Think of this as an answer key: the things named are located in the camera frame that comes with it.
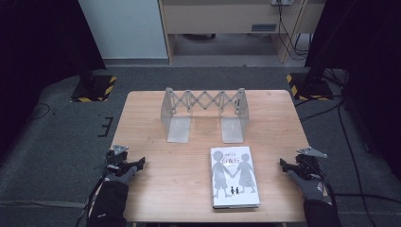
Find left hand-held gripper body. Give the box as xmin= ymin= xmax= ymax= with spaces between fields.
xmin=105 ymin=144 xmax=137 ymax=178

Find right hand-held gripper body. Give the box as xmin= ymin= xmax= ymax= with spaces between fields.
xmin=288 ymin=147 xmax=328 ymax=182

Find person's left hand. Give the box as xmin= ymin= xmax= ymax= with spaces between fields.
xmin=104 ymin=166 xmax=138 ymax=186

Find person's right hand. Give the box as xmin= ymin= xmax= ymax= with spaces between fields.
xmin=286 ymin=169 xmax=326 ymax=201

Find white book with grey figures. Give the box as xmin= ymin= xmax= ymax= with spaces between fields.
xmin=209 ymin=145 xmax=261 ymax=210

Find black yellow striped stand base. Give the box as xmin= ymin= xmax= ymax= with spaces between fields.
xmin=285 ymin=72 xmax=335 ymax=102
xmin=70 ymin=74 xmax=118 ymax=104

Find grey expandable metal book rack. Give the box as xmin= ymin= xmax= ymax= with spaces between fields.
xmin=160 ymin=87 xmax=251 ymax=145

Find black stand pole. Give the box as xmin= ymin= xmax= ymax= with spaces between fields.
xmin=74 ymin=46 xmax=97 ymax=91
xmin=304 ymin=18 xmax=340 ymax=89

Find black curtain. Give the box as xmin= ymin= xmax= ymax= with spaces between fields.
xmin=0 ymin=0 xmax=107 ymax=166
xmin=304 ymin=0 xmax=401 ymax=183

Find white panel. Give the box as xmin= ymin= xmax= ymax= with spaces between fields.
xmin=78 ymin=0 xmax=169 ymax=61

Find light wooden desk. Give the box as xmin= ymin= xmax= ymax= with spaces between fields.
xmin=158 ymin=0 xmax=326 ymax=65

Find right hand-held gripper cable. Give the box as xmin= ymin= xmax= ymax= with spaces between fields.
xmin=315 ymin=168 xmax=340 ymax=207

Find hand-held gripper cable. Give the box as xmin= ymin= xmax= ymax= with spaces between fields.
xmin=315 ymin=168 xmax=340 ymax=207
xmin=75 ymin=171 xmax=110 ymax=227

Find black floor cable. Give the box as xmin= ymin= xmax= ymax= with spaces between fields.
xmin=333 ymin=192 xmax=401 ymax=204
xmin=336 ymin=100 xmax=379 ymax=227
xmin=294 ymin=91 xmax=345 ymax=123
xmin=26 ymin=102 xmax=52 ymax=123

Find left hand-held gripper cable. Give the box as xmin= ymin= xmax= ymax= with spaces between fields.
xmin=75 ymin=171 xmax=110 ymax=227

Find black hanging cables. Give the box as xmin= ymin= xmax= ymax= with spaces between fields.
xmin=276 ymin=0 xmax=313 ymax=61

